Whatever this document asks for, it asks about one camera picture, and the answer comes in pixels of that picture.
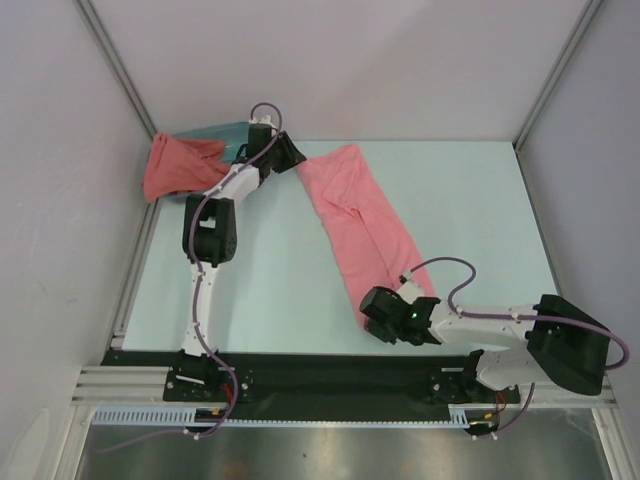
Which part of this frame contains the teal plastic bin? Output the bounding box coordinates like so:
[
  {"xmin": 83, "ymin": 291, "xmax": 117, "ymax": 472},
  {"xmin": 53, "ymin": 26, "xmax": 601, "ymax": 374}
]
[{"xmin": 162, "ymin": 122, "xmax": 248, "ymax": 197}]

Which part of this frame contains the light pink t shirt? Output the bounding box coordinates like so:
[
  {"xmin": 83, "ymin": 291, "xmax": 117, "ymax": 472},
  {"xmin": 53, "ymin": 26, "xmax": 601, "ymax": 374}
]
[{"xmin": 296, "ymin": 145, "xmax": 423, "ymax": 329}]

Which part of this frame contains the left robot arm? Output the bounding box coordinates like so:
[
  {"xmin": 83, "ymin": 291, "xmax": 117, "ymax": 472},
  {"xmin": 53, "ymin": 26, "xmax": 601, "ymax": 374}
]
[{"xmin": 181, "ymin": 115, "xmax": 306, "ymax": 356}]

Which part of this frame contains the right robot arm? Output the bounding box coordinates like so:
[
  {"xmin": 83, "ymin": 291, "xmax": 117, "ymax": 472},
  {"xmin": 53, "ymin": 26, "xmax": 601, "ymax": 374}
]
[{"xmin": 359, "ymin": 282, "xmax": 611, "ymax": 401}]

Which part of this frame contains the salmon red t shirt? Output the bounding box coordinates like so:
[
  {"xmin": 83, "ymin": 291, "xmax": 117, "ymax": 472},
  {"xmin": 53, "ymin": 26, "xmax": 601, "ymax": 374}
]
[{"xmin": 142, "ymin": 133, "xmax": 230, "ymax": 203}]

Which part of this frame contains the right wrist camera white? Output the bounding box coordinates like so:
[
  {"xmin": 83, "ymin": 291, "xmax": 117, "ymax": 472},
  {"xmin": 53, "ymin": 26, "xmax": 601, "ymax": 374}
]
[{"xmin": 396, "ymin": 274, "xmax": 425, "ymax": 304}]

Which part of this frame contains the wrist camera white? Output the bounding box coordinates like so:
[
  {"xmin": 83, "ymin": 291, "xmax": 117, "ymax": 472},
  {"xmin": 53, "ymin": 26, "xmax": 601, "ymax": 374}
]
[
  {"xmin": 249, "ymin": 114, "xmax": 276, "ymax": 129},
  {"xmin": 396, "ymin": 274, "xmax": 425, "ymax": 304}
]

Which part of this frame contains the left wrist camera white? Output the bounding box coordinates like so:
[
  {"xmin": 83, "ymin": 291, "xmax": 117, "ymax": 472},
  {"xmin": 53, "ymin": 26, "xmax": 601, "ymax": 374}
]
[{"xmin": 249, "ymin": 114, "xmax": 276, "ymax": 129}]

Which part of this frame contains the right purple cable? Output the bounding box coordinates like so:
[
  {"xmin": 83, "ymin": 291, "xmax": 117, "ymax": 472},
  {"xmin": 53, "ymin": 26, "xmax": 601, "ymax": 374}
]
[{"xmin": 407, "ymin": 257, "xmax": 630, "ymax": 431}]

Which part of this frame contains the purple cable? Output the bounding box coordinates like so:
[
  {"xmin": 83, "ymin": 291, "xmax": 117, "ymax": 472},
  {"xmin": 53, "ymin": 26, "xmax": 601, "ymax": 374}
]
[
  {"xmin": 407, "ymin": 257, "xmax": 630, "ymax": 431},
  {"xmin": 192, "ymin": 102, "xmax": 284, "ymax": 436}
]

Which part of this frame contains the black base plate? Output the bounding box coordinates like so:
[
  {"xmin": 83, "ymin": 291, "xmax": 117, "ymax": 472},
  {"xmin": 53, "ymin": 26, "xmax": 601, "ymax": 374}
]
[{"xmin": 102, "ymin": 350, "xmax": 521, "ymax": 420}]

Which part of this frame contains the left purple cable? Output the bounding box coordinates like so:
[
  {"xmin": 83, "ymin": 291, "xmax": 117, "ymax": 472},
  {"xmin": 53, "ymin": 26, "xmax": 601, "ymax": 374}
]
[{"xmin": 192, "ymin": 102, "xmax": 284, "ymax": 436}]

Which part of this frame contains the left aluminium corner post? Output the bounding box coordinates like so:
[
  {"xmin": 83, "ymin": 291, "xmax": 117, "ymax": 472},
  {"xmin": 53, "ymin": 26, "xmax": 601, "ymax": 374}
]
[{"xmin": 72, "ymin": 0, "xmax": 158, "ymax": 140}]

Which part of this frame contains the aluminium corner post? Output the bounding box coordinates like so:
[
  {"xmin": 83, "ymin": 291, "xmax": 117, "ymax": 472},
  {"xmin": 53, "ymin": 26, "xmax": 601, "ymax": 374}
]
[
  {"xmin": 512, "ymin": 0, "xmax": 607, "ymax": 155},
  {"xmin": 72, "ymin": 0, "xmax": 158, "ymax": 140}
]

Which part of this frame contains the right aluminium corner post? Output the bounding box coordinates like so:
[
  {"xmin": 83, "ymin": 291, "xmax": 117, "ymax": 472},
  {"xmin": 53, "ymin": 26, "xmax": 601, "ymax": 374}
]
[{"xmin": 512, "ymin": 0, "xmax": 607, "ymax": 155}]

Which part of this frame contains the aluminium front rail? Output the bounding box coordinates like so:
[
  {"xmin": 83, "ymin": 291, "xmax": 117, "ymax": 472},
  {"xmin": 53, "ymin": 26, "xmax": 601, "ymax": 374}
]
[{"xmin": 71, "ymin": 366, "xmax": 617, "ymax": 409}]

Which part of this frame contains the white slotted cable duct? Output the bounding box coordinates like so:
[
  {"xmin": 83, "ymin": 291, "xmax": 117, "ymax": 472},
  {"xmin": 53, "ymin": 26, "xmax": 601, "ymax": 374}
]
[{"xmin": 91, "ymin": 406, "xmax": 470, "ymax": 430}]

